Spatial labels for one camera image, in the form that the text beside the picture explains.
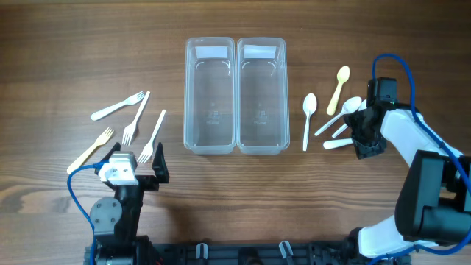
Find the clear plastic container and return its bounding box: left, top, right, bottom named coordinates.
left=237, top=37, right=290, bottom=155
left=183, top=37, right=236, bottom=155

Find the yellow plastic spoon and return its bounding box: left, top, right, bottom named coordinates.
left=326, top=66, right=350, bottom=116

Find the right blue cable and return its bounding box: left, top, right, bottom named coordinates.
left=367, top=53, right=471, bottom=265

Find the left blue cable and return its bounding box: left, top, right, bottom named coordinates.
left=66, top=161, right=108, bottom=265

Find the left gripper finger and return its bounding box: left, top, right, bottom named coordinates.
left=96, top=142, right=121, bottom=169
left=152, top=142, right=170, bottom=184

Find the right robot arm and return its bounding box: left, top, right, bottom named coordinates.
left=345, top=104, right=470, bottom=264

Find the left clear plastic container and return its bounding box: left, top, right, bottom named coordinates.
left=183, top=37, right=236, bottom=155

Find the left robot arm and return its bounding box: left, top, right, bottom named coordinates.
left=83, top=143, right=169, bottom=265

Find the blue cable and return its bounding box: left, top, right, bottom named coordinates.
left=367, top=53, right=471, bottom=265
left=66, top=161, right=108, bottom=265

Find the right clear plastic container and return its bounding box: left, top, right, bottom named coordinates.
left=237, top=37, right=290, bottom=155

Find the thick white plastic spoon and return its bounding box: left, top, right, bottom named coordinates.
left=323, top=138, right=353, bottom=149

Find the thick white plastic fork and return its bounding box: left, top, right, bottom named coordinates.
left=91, top=91, right=145, bottom=121

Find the yellow plastic fork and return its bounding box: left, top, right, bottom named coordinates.
left=66, top=127, right=114, bottom=174

